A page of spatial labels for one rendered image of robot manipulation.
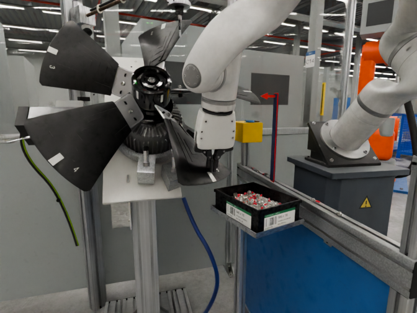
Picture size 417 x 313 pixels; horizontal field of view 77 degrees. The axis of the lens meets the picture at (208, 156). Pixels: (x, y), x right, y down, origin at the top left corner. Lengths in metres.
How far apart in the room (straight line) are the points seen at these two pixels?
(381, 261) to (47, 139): 0.81
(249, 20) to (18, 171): 1.47
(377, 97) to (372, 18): 3.78
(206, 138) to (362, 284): 0.51
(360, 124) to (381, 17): 3.74
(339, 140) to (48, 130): 0.93
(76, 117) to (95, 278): 1.14
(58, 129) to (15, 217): 1.11
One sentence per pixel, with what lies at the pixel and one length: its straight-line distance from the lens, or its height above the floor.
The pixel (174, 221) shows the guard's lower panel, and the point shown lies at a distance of 1.75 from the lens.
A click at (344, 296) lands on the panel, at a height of 0.66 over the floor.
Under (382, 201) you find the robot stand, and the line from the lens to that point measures 1.12.
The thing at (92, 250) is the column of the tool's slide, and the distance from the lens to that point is 1.65.
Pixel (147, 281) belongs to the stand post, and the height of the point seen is 0.46.
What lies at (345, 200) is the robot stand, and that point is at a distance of 1.02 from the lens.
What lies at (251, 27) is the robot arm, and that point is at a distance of 0.53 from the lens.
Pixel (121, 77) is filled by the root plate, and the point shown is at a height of 1.23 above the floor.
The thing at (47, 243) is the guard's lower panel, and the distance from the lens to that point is 1.84.
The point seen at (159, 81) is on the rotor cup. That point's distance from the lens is 0.83.
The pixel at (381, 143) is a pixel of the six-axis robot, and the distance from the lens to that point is 4.49.
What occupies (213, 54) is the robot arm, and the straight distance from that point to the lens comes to 0.51.
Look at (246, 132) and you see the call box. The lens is 1.19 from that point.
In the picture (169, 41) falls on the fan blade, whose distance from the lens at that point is 1.01.
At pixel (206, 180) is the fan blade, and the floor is 0.95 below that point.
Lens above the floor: 1.14
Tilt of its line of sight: 11 degrees down
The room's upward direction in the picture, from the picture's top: straight up
